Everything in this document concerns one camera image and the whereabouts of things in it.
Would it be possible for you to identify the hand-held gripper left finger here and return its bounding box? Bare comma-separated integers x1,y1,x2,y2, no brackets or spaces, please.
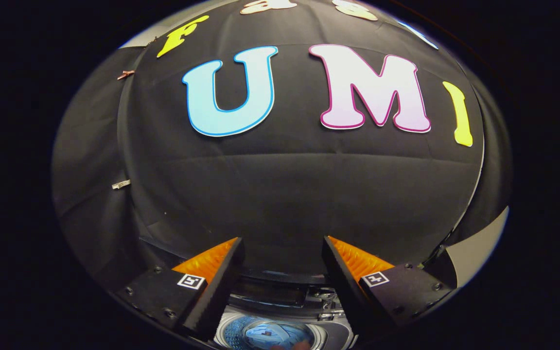
115,237,245,341

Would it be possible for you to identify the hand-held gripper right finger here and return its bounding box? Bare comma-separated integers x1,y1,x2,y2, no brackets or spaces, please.
321,235,455,337

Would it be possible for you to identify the dark grey washing machine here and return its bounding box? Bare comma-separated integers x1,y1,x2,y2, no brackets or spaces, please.
212,271,359,350

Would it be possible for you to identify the light blue shirt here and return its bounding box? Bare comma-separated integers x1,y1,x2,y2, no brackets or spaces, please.
243,323,311,349

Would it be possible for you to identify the black backdrop cloth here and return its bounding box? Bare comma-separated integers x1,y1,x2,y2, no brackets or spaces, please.
52,0,511,292

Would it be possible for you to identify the grey cabinet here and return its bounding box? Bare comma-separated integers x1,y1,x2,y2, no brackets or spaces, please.
443,207,510,288

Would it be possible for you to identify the white frame pole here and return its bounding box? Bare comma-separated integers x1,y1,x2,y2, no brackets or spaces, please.
453,139,486,231

